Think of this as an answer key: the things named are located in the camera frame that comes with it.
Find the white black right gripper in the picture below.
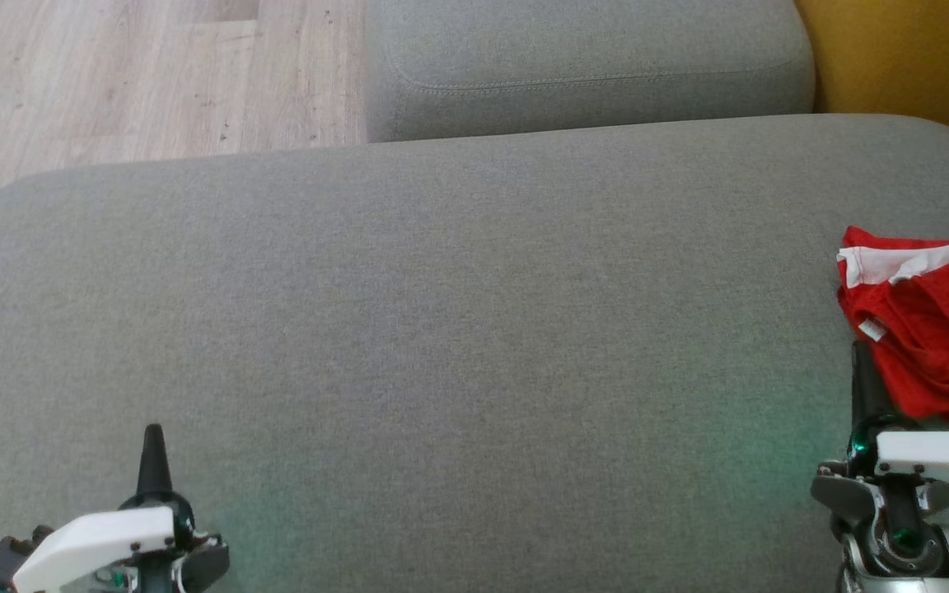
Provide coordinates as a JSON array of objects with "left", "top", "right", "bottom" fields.
[{"left": 811, "top": 339, "right": 949, "bottom": 533}]

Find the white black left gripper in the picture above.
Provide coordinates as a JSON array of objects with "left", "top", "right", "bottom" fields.
[{"left": 12, "top": 423, "right": 230, "bottom": 593}]

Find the red shorts white side stripe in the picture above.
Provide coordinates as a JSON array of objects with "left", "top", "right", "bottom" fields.
[{"left": 835, "top": 226, "right": 949, "bottom": 422}]

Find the large grey sofa seat cushion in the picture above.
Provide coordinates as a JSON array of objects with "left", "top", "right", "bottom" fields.
[{"left": 0, "top": 114, "right": 949, "bottom": 593}]

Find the yellow upholstered furniture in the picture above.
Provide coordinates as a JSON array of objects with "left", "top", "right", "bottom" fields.
[{"left": 794, "top": 0, "right": 949, "bottom": 167}]

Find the grey piped sofa cushion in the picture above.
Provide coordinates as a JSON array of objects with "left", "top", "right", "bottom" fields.
[{"left": 363, "top": 0, "right": 817, "bottom": 144}]

